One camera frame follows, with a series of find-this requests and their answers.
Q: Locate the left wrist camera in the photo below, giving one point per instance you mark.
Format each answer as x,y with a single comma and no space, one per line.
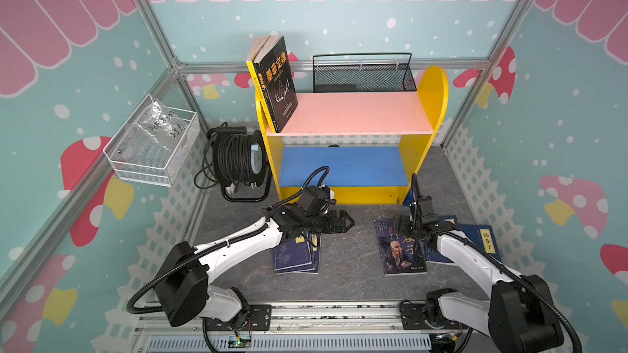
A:
326,196

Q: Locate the dark blue book far right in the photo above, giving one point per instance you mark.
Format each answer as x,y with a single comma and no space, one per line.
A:
482,236

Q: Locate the dark blue thread-bound book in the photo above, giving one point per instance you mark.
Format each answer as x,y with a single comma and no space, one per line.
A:
294,255

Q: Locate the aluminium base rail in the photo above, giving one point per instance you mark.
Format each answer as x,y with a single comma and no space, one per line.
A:
363,326

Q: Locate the dark blue bagua cover book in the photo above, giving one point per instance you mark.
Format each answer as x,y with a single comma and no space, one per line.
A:
314,241

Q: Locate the black wire mesh basket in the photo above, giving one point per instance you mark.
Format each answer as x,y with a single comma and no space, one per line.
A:
363,72

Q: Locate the blue crate behind shelf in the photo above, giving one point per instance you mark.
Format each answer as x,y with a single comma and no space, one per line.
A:
410,198

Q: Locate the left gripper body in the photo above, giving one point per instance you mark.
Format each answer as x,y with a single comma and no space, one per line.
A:
320,222

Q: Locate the clear plastic bag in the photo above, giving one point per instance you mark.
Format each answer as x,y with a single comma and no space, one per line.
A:
160,126

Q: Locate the black antler cover book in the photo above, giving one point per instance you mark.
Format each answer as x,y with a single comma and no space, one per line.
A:
276,77

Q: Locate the yellow bookshelf pink blue shelves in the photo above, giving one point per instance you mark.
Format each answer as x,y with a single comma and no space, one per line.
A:
373,142

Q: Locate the white wire wall basket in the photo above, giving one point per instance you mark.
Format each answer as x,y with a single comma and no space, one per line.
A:
137,161

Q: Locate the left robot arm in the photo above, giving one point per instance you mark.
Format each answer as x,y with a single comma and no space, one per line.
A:
182,288

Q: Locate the old man cover book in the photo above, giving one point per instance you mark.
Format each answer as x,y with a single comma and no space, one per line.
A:
399,254

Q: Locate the black cable reel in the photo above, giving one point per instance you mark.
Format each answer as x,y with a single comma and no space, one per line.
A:
233,157

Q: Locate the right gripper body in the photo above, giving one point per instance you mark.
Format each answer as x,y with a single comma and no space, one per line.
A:
409,226

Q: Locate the yellow cartoon cover book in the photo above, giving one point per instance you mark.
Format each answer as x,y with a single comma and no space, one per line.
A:
258,44

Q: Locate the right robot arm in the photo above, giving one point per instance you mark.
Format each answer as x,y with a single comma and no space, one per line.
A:
518,315

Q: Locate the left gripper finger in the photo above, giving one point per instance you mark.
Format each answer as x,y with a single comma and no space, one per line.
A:
343,226
341,216

